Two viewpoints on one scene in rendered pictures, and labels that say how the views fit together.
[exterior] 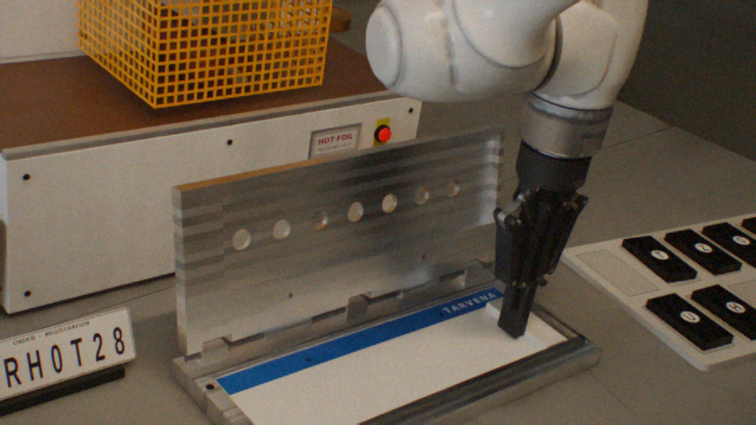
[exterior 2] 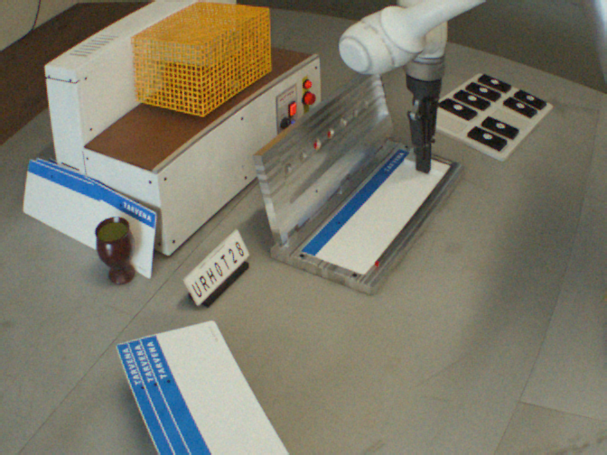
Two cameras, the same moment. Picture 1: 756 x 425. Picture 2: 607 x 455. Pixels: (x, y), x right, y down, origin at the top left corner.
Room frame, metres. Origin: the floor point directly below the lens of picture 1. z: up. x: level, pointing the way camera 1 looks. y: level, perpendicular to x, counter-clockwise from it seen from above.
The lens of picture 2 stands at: (-0.25, 0.40, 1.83)
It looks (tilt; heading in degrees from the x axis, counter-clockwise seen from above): 37 degrees down; 346
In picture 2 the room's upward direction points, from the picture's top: 2 degrees counter-clockwise
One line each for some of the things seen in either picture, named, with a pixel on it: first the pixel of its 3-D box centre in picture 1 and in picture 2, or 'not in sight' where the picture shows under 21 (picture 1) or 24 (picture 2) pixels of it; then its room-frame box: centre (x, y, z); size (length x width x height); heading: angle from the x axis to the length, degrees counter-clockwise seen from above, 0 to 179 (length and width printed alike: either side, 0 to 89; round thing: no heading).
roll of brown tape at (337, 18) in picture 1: (325, 18); not in sight; (2.08, 0.17, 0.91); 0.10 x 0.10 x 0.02
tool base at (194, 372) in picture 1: (398, 355); (380, 203); (0.94, -0.05, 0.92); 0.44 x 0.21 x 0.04; 133
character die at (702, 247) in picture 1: (702, 251); (471, 99); (1.31, -0.46, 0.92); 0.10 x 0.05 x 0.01; 35
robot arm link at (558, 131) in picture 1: (563, 120); (423, 62); (1.01, -0.17, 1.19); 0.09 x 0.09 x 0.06
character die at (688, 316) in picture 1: (688, 320); (487, 138); (1.12, -0.40, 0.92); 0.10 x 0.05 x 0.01; 36
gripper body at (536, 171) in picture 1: (547, 183); (424, 92); (1.01, -0.17, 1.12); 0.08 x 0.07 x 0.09; 133
